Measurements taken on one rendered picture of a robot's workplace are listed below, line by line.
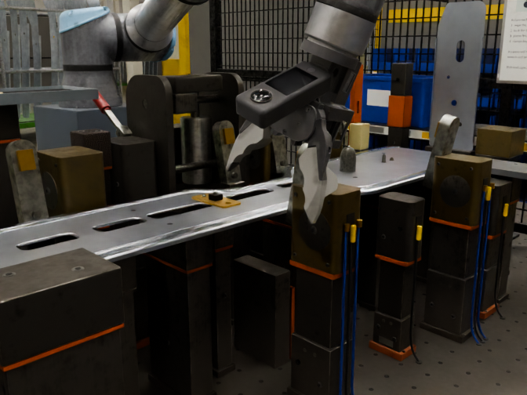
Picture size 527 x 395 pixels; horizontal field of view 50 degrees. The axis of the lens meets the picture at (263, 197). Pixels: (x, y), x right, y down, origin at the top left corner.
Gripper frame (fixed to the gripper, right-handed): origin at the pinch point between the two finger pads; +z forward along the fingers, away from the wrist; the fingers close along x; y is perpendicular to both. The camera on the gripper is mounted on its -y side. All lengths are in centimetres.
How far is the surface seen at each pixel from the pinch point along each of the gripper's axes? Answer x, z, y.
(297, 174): 3.0, -1.7, 10.7
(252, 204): 9.1, 6.5, 11.4
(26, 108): 685, 227, 380
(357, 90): 28, -11, 64
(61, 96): 45.4, 4.0, -1.0
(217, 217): 8.3, 7.6, 3.2
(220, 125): 29.4, 0.9, 22.1
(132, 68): 571, 117, 448
